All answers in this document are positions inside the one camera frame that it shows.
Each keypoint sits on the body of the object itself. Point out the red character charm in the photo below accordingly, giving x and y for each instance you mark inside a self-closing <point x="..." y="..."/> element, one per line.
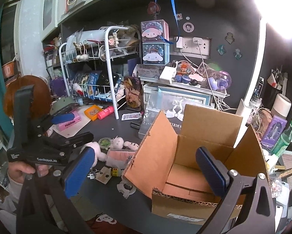
<point x="153" y="7"/>

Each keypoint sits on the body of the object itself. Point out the small printed sachet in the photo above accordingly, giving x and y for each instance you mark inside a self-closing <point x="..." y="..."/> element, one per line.
<point x="131" y="116"/>

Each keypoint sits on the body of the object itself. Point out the white desk lamp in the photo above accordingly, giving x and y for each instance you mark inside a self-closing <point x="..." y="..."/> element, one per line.
<point x="244" y="109"/>

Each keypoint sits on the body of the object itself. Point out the white bunny plush toy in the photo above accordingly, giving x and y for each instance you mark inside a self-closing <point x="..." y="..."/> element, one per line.
<point x="117" y="142"/>

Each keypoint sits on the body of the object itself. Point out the pink flat box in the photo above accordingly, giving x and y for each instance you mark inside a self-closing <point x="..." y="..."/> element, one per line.
<point x="70" y="124"/>

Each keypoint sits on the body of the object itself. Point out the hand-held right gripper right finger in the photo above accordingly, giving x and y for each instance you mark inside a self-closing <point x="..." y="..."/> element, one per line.
<point x="211" y="173"/>

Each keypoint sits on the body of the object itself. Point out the white adapter box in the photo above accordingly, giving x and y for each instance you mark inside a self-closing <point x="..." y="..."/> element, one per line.
<point x="167" y="74"/>

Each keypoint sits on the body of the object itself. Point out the pink tissue pack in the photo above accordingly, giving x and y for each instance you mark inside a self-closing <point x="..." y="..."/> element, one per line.
<point x="119" y="158"/>

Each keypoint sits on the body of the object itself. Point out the purple figure box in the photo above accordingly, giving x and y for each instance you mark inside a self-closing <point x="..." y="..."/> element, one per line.
<point x="272" y="131"/>

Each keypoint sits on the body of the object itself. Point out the dried petal snack bag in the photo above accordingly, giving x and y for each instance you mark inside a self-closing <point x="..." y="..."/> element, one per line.
<point x="133" y="95"/>

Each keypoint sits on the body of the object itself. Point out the wall power outlet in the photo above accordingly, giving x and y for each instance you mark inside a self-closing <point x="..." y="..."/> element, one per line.
<point x="205" y="46"/>

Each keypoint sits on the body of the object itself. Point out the green round badge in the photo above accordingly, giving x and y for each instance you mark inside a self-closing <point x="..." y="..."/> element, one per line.
<point x="104" y="143"/>

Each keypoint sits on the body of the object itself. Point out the white plastic tape holder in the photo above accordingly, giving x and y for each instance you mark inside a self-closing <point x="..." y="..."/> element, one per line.
<point x="125" y="189"/>

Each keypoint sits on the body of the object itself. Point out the beige key tag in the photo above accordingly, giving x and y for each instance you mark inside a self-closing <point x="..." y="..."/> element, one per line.
<point x="104" y="175"/>

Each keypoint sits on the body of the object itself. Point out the white charger plug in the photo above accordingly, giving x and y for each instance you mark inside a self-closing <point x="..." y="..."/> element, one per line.
<point x="180" y="42"/>

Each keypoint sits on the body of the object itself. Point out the small yellow label bottle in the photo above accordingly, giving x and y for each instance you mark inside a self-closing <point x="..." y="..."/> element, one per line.
<point x="115" y="172"/>

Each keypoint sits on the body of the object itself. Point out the blue picture frame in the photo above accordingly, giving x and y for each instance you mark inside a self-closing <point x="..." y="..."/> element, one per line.
<point x="202" y="100"/>

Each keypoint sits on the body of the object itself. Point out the small snow globe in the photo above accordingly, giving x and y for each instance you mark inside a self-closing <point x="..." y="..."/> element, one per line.
<point x="184" y="68"/>

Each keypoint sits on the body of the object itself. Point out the purple capsule ball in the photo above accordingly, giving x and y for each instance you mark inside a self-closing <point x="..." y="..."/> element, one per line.
<point x="222" y="80"/>

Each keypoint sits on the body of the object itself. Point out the orange square box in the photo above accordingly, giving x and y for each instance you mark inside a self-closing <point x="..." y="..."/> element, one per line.
<point x="92" y="112"/>

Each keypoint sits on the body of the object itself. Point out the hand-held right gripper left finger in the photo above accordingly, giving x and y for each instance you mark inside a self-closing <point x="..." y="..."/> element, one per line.
<point x="79" y="173"/>

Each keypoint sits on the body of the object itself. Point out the green glass bottle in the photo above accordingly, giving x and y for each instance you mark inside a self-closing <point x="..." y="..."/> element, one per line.
<point x="283" y="139"/>

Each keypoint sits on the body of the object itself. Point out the person's left hand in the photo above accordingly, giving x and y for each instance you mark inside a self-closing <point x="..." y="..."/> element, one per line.
<point x="19" y="171"/>

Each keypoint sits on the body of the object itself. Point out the pink long plush toy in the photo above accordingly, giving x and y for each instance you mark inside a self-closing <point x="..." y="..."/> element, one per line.
<point x="98" y="151"/>

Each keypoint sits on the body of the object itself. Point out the clear acrylic case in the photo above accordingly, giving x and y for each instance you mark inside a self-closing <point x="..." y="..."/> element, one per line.
<point x="150" y="117"/>

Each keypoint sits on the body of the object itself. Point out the pink character cube box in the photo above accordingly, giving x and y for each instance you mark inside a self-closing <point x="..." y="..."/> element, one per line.
<point x="152" y="33"/>

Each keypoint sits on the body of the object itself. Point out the white cylinder device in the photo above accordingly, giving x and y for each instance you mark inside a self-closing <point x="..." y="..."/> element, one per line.
<point x="281" y="104"/>

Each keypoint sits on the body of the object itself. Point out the brown cardboard box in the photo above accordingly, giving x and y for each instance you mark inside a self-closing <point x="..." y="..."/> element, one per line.
<point x="209" y="126"/>

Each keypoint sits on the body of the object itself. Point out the round character sticker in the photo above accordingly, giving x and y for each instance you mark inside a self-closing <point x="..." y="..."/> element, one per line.
<point x="188" y="26"/>

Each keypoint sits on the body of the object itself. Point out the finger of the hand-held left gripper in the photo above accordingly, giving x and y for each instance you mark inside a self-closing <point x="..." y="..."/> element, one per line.
<point x="63" y="118"/>
<point x="80" y="137"/>

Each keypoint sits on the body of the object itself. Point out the white labelled box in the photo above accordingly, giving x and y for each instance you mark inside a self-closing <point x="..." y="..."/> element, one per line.
<point x="149" y="72"/>

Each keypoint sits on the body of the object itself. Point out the person's left forearm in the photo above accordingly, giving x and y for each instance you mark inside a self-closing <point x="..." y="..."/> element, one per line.
<point x="13" y="191"/>

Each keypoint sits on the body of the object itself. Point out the blue printed box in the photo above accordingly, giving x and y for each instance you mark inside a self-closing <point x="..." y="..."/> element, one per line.
<point x="93" y="80"/>

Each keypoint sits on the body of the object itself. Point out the small white plush piece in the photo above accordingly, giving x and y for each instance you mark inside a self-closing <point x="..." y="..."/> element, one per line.
<point x="131" y="145"/>

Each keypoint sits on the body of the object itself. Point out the blue character cube box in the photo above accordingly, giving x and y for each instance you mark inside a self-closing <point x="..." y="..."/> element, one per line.
<point x="153" y="54"/>

